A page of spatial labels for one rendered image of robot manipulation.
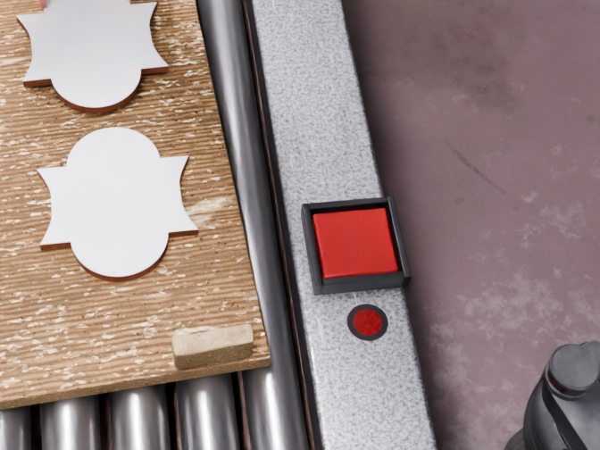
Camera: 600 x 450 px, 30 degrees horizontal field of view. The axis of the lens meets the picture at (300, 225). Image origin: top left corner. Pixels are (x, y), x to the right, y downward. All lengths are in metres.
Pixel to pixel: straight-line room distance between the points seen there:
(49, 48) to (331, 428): 0.40
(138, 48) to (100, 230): 0.18
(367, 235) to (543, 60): 1.45
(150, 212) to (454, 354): 1.09
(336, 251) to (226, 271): 0.09
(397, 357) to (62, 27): 0.40
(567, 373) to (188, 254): 0.81
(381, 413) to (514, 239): 1.23
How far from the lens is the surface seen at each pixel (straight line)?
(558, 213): 2.09
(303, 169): 0.94
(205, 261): 0.86
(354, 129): 0.97
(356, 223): 0.90
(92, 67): 0.96
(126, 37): 0.97
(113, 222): 0.87
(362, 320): 0.87
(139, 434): 0.82
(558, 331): 1.97
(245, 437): 0.87
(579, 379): 1.57
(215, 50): 1.01
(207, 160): 0.91
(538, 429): 1.62
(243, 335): 0.80
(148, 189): 0.89
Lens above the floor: 1.68
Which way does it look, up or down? 58 degrees down
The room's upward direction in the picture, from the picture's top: 7 degrees clockwise
